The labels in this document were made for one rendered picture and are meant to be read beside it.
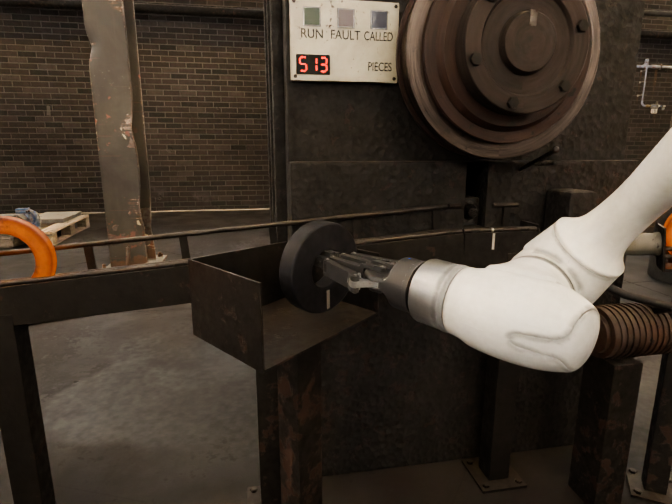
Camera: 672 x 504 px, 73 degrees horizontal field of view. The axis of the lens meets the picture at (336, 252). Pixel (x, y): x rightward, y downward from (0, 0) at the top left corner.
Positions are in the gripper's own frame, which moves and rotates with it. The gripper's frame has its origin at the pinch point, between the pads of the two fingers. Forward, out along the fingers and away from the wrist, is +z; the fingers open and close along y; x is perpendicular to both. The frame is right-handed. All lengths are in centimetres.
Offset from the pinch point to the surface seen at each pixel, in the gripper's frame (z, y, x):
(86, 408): 108, -9, -78
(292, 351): -3.3, -8.8, -13.1
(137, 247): 282, 82, -69
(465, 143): 2, 46, 19
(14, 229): 58, -32, -2
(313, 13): 33, 26, 46
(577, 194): -17, 71, 8
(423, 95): 8.2, 37.6, 28.9
